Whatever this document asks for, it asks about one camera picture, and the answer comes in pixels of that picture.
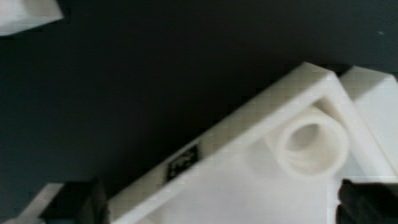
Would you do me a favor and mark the white square table top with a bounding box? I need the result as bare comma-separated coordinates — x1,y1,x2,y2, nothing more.
109,64,398,224

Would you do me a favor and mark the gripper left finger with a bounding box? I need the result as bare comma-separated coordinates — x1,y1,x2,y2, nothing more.
11,179,111,224

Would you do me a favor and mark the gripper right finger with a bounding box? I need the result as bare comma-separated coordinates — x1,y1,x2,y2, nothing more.
336,179,398,224

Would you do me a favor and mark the white U-shaped fence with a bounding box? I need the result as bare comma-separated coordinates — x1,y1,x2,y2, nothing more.
342,66,398,176

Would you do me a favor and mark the white table leg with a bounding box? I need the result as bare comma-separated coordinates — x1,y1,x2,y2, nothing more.
0,0,65,36

